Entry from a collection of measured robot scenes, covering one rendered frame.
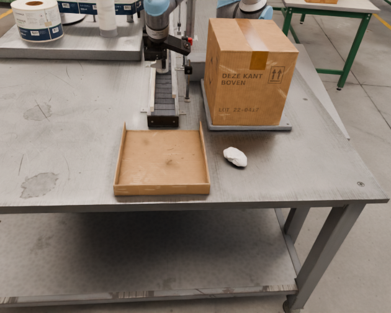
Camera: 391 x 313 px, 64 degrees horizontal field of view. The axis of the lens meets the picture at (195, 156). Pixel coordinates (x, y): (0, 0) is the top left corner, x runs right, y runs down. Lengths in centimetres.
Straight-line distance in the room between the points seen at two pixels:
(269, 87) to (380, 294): 125
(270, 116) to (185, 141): 31
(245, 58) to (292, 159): 35
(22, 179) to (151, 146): 38
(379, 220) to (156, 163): 161
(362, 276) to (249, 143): 110
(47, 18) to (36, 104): 53
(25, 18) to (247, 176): 125
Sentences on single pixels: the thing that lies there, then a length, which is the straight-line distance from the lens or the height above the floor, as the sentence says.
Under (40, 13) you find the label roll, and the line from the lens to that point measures 172.
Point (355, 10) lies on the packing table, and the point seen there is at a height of 77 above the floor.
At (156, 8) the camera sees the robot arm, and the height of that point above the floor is 121.
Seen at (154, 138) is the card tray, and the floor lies 83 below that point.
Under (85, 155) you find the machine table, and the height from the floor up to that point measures 83.
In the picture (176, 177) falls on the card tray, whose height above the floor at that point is 83.
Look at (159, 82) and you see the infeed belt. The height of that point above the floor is 88.
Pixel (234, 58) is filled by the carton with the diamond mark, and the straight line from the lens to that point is 100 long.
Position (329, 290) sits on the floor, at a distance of 182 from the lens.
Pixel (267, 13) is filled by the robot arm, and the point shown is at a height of 108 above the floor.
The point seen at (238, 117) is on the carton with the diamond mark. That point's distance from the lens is 110.
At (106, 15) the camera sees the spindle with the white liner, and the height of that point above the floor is 99.
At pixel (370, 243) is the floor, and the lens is 210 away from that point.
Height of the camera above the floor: 148
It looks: 40 degrees down
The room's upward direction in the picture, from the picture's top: 4 degrees clockwise
